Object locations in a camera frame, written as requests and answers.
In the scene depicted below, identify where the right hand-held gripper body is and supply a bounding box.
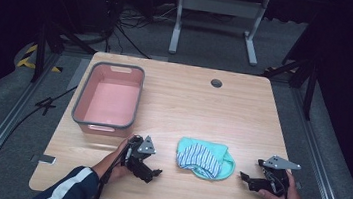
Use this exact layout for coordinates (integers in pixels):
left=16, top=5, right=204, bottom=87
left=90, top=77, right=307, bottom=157
left=254, top=152, right=304, bottom=198

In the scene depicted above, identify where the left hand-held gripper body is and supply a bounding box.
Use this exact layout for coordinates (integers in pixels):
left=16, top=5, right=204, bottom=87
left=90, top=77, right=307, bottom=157
left=123, top=132, right=159, bottom=179

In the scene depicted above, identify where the person's left hand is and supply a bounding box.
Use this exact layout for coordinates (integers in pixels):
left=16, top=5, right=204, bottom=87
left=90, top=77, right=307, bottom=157
left=91, top=134, right=137, bottom=187

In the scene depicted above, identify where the turquoise cloth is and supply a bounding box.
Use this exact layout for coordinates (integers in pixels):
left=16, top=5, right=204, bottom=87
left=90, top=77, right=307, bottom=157
left=173, top=136, right=239, bottom=184

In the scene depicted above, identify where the blue white striped cloth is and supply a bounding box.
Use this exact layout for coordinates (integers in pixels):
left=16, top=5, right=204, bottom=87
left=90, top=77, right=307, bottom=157
left=175, top=140, right=227, bottom=180

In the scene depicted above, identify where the pink basin with grey rim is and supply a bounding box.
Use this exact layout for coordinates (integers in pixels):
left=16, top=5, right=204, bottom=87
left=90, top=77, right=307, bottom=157
left=68, top=58, right=147, bottom=140

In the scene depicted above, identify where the black tripod stand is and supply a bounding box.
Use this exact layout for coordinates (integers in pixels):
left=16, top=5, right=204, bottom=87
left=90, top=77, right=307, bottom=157
left=256, top=52, right=322, bottom=122
left=30, top=17, right=100, bottom=90

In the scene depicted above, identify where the black tape cross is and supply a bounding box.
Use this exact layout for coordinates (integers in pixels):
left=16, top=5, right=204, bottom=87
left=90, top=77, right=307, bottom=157
left=33, top=95, right=59, bottom=118

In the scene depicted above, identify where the left hand-held gripper cable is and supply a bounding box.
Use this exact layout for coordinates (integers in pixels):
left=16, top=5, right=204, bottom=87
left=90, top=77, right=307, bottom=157
left=92, top=134, right=137, bottom=199

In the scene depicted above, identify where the grey table cable grommet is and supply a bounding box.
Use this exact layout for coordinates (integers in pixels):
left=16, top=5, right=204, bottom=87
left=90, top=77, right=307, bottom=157
left=209, top=77, right=224, bottom=90

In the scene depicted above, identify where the long black floor cable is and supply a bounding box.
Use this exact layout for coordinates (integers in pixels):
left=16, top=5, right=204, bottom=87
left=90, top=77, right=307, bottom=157
left=0, top=76, right=78, bottom=199

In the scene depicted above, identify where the bundle of black floor cables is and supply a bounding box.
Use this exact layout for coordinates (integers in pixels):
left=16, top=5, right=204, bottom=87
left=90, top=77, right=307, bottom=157
left=110, top=0, right=183, bottom=63

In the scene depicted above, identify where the white metal table frame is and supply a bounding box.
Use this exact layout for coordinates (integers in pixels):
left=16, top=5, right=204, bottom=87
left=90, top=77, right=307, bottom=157
left=167, top=0, right=270, bottom=69

